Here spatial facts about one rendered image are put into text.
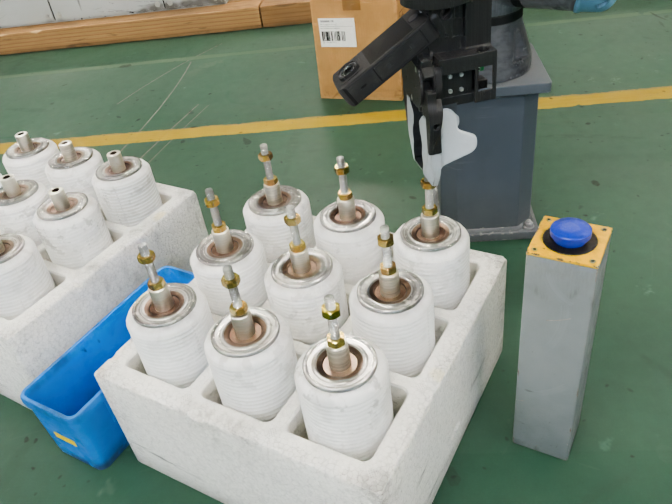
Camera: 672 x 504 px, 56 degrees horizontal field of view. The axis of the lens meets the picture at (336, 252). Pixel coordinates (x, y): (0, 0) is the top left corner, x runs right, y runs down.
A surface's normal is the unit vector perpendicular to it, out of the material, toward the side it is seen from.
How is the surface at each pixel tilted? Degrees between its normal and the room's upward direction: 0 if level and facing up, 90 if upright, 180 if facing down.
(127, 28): 90
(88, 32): 90
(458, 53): 0
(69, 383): 88
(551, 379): 90
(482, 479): 0
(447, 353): 0
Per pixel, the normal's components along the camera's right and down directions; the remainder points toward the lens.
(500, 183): -0.07, 0.61
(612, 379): -0.12, -0.79
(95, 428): 0.87, 0.23
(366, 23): -0.36, 0.59
